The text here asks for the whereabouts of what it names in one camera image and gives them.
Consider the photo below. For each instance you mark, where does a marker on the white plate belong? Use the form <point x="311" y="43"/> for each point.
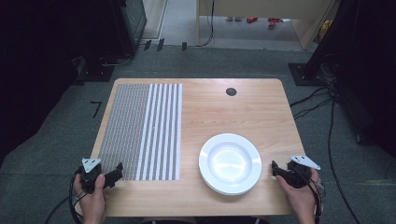
<point x="229" y="163"/>

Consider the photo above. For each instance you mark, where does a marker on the black curtain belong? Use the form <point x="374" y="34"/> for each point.
<point x="46" y="62"/>
<point x="367" y="62"/>

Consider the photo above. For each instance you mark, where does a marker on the red tool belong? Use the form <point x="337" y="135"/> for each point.
<point x="273" y="22"/>
<point x="251" y="19"/>

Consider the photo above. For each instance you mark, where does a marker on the black stand base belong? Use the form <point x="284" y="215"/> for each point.
<point x="306" y="76"/>
<point x="95" y="72"/>

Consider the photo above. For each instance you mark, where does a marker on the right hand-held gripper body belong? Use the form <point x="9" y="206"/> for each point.
<point x="300" y="175"/>

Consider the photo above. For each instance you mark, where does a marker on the yellow object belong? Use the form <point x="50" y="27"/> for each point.
<point x="324" y="29"/>

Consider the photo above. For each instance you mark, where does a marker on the person's left hand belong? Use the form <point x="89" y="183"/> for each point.
<point x="93" y="203"/>

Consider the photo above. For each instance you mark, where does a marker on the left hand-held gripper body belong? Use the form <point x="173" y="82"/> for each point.
<point x="90" y="174"/>

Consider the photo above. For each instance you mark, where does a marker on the dark round table grommet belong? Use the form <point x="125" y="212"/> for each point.
<point x="231" y="91"/>

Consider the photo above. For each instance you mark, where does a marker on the grey striped woven placemat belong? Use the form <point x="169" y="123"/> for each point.
<point x="137" y="130"/>

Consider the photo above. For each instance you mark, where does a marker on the person's right hand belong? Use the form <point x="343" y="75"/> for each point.
<point x="303" y="199"/>

